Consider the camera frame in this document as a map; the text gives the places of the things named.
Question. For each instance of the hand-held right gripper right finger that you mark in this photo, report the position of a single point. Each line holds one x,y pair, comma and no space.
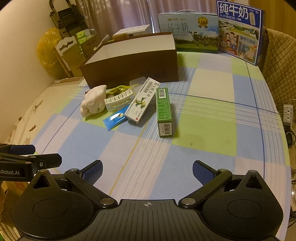
202,172

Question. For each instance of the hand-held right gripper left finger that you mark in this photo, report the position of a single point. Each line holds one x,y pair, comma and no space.
93,172

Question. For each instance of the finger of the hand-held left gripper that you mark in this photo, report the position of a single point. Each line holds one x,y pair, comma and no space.
48,161
23,148

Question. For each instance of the blue tube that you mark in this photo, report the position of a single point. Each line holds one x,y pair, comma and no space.
114,120

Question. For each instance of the white cloth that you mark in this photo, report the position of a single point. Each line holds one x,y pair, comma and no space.
93,102

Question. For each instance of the green carton box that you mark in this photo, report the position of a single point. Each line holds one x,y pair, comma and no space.
164,109

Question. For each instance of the white medicine box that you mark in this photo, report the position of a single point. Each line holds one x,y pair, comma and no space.
142,102

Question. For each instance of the yellow snack packet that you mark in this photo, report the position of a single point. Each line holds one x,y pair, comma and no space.
119,90

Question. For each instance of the brown cardboard box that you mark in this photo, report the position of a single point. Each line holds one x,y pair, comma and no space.
129,67

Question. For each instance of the open low cardboard carton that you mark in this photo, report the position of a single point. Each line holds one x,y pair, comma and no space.
11,199

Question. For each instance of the cream printed sheet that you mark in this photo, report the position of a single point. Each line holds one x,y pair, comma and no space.
34,104

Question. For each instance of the yellow plastic bag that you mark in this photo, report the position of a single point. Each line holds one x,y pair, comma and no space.
47,48

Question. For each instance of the white power strip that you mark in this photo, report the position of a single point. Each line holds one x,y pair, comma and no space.
288,113

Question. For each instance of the plain brown carton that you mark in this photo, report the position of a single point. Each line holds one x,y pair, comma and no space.
91,45

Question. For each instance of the stack of green tissue packs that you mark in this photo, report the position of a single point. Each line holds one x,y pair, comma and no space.
83,37

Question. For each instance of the quilted beige chair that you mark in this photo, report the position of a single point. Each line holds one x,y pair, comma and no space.
282,69

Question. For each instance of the light blue cow milk carton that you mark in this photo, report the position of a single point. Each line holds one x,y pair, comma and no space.
187,30

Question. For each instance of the dark blue milk carton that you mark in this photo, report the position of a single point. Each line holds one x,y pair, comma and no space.
240,32

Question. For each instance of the white gift box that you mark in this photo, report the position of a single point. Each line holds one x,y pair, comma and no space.
131,30

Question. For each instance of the purple curtain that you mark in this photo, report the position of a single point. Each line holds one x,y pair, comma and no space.
129,11

